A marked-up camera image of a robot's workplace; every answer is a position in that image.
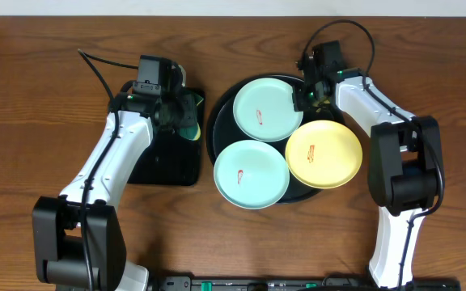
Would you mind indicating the yellow plate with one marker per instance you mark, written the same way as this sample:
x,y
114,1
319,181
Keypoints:
x,y
323,154

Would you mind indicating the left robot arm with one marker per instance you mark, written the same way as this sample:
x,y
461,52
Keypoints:
x,y
152,136

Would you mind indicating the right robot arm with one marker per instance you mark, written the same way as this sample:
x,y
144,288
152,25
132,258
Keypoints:
x,y
405,175

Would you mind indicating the rectangular black tray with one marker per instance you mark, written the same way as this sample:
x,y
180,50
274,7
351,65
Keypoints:
x,y
169,159

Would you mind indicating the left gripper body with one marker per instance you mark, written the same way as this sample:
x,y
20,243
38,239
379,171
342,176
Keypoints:
x,y
185,111

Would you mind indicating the mint plate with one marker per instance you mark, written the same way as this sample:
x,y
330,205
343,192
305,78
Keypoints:
x,y
264,110
251,174

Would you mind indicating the green yellow sponge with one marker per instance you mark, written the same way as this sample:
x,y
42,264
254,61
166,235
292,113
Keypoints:
x,y
194,104

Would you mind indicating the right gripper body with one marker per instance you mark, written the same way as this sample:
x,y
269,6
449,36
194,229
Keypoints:
x,y
307,98

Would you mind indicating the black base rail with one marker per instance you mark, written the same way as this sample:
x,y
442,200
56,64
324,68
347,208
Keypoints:
x,y
185,283

